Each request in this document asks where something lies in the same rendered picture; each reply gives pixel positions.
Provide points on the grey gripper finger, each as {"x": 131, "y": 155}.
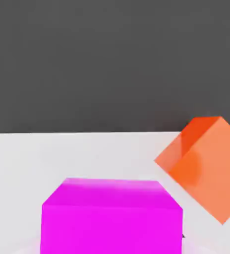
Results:
{"x": 183, "y": 236}

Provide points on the small magenta cube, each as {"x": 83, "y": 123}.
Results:
{"x": 111, "y": 226}

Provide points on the large orange box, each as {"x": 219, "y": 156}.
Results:
{"x": 210, "y": 170}

